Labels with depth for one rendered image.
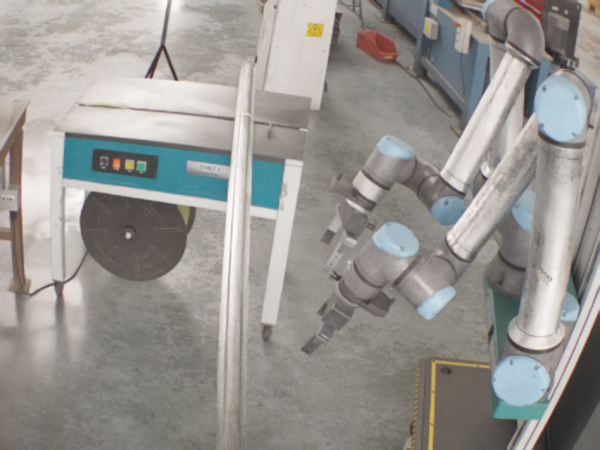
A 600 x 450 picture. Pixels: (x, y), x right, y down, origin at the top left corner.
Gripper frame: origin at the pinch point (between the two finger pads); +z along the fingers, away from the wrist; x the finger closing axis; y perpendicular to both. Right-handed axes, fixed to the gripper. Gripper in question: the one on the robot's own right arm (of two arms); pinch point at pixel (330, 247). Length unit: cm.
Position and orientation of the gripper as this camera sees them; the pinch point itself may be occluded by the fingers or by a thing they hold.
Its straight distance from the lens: 224.1
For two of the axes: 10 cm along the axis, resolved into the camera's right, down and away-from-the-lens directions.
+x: -0.6, -4.3, 9.0
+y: 8.5, 4.5, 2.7
